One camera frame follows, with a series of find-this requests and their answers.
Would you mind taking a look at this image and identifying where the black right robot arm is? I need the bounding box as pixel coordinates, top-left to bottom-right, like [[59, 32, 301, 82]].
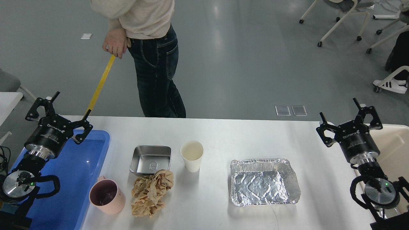
[[316, 98, 409, 230]]

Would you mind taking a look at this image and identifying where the small white side table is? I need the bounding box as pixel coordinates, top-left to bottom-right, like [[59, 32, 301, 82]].
[[0, 92, 23, 125]]

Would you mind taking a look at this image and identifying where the pink plastic mug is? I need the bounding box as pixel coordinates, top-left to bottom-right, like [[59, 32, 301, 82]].
[[88, 176, 126, 215]]

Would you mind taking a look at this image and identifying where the person's bare hand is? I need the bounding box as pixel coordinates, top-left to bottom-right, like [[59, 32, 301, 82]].
[[102, 28, 127, 59]]

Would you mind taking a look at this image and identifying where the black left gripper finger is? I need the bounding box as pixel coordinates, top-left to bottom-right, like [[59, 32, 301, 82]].
[[25, 91, 60, 121], [66, 110, 93, 145]]

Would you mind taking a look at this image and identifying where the white paper cup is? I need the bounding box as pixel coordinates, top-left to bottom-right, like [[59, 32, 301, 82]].
[[180, 140, 204, 173]]

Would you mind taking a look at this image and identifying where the cream plastic bin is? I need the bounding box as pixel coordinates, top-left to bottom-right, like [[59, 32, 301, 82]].
[[354, 125, 408, 219]]

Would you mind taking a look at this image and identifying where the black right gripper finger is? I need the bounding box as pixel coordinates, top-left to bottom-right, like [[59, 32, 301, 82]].
[[352, 98, 383, 130], [316, 112, 340, 148]]

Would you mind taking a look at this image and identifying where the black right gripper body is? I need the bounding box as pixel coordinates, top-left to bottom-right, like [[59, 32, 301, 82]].
[[336, 121, 380, 162]]

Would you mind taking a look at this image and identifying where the clear floor plate right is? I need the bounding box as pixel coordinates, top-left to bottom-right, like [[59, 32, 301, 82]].
[[291, 105, 308, 116]]

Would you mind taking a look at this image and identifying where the person in beige sweater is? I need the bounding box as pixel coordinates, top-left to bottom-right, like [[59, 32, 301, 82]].
[[90, 0, 186, 118]]

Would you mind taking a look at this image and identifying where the clear floor plate left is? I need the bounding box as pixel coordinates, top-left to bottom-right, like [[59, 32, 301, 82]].
[[275, 105, 291, 117]]

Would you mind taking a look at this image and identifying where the white sneaker with stripes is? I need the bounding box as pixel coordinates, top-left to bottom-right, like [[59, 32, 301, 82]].
[[373, 79, 408, 94]]

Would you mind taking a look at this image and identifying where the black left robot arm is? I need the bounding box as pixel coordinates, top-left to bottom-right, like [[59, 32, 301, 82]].
[[1, 92, 93, 230]]

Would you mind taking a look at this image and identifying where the clear floor plate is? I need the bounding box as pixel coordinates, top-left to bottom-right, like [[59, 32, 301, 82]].
[[291, 105, 308, 116], [275, 105, 291, 117]]

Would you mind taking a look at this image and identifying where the blue plastic tray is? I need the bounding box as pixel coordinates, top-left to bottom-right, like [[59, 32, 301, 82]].
[[27, 130, 110, 230]]

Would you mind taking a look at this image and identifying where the stainless steel square tray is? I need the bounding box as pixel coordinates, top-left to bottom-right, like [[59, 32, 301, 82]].
[[129, 145, 172, 176]]

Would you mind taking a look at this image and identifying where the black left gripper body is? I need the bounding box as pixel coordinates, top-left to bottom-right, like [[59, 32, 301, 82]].
[[25, 116, 73, 159]]

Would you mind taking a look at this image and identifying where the crumpled brown paper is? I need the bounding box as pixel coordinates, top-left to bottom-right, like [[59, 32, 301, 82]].
[[131, 169, 174, 218]]

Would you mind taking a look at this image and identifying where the white office chair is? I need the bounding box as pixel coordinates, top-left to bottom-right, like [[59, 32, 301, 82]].
[[366, 10, 409, 54], [317, 0, 374, 48]]

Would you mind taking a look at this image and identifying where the aluminium foil tray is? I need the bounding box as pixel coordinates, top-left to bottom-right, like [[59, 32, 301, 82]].
[[230, 158, 301, 207]]

